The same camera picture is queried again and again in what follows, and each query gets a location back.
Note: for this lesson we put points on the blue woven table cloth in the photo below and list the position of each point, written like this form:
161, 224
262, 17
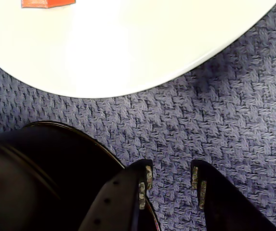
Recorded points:
200, 120

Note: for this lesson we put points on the red cube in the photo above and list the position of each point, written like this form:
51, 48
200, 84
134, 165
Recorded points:
46, 3

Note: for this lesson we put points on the black round pot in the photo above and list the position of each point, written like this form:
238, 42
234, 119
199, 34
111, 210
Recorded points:
43, 168

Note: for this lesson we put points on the white round plate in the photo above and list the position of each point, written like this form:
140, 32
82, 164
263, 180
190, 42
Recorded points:
116, 48

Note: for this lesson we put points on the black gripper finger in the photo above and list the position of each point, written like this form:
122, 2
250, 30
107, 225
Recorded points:
224, 209
118, 204

